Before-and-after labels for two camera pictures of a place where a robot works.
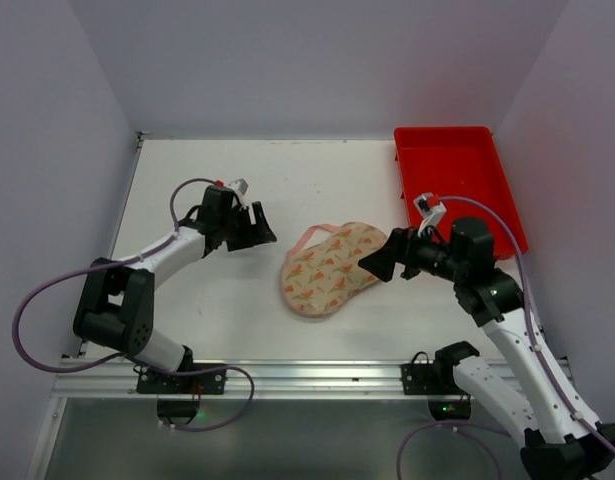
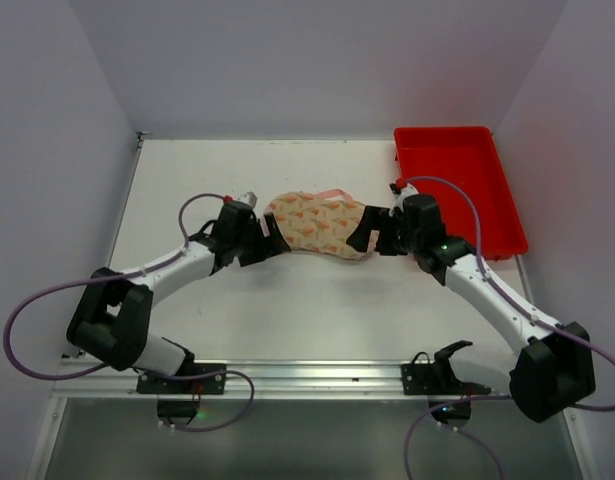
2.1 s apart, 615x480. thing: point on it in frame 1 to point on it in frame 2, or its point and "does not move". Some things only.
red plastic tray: (465, 167) does not move
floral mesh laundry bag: (322, 267) to (320, 224)
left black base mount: (178, 394) does not move
